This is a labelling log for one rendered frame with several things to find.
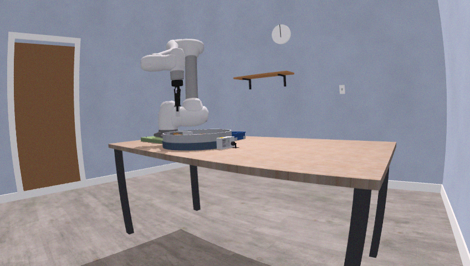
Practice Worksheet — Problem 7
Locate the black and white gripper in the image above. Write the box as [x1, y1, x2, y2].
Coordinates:
[171, 80, 183, 117]

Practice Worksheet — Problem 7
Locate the blue crate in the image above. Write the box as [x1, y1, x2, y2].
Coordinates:
[232, 131, 246, 141]

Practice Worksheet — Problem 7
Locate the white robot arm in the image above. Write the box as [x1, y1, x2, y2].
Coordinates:
[140, 39, 208, 138]

